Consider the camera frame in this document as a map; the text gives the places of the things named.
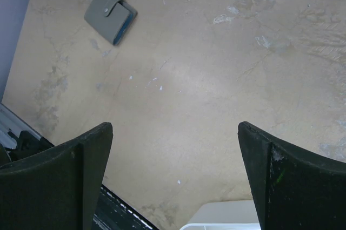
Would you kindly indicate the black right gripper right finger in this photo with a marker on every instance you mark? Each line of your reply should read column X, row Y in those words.
column 292, row 188

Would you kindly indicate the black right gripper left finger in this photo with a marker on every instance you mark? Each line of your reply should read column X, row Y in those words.
column 57, row 188

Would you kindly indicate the grey card holder wallet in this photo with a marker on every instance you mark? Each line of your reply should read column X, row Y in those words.
column 110, row 18

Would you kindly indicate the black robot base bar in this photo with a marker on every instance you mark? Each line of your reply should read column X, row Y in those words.
column 111, row 211

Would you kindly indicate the aluminium table frame rail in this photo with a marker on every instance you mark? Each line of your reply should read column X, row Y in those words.
column 12, row 126

